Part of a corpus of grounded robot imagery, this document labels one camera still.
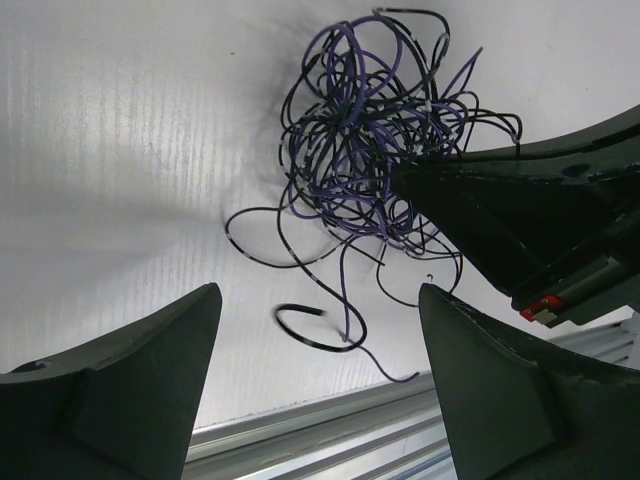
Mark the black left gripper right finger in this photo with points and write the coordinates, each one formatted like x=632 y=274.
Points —
x=519 y=407

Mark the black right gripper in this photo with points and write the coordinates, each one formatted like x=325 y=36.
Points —
x=551 y=245

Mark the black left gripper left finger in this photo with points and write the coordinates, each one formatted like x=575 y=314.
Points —
x=121 y=406

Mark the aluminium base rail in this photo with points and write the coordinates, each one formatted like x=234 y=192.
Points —
x=387 y=432

